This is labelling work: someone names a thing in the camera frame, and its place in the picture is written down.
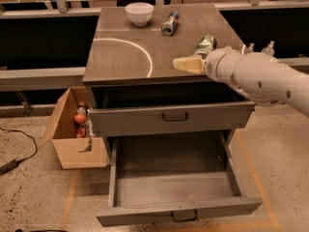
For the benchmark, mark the clear plastic bottle right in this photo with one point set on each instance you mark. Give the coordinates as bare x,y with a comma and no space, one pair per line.
269,49

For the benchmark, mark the grey metal drawer cabinet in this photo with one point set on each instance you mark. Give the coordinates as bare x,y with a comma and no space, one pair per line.
131,66

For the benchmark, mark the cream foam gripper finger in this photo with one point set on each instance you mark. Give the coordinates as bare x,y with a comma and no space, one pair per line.
191,64

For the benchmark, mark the blue silver can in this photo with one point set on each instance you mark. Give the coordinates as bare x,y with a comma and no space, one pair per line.
169,26

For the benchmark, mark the grey open lower drawer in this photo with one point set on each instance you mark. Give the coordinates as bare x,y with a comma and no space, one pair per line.
177,177

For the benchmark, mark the cardboard box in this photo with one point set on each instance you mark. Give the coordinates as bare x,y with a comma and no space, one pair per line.
73,149

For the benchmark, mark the white ceramic bowl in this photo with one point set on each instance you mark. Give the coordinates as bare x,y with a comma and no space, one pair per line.
139,13

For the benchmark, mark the green can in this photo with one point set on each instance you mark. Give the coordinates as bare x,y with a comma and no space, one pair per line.
205,46

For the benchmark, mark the black power adapter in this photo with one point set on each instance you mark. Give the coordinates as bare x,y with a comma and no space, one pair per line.
6,168

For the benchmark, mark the grey top drawer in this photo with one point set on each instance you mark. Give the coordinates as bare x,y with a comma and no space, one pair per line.
110,122

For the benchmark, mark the orange fruit in box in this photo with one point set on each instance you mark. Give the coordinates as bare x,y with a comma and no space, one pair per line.
80,118

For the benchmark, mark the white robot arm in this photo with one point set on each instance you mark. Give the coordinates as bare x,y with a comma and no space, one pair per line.
257,76

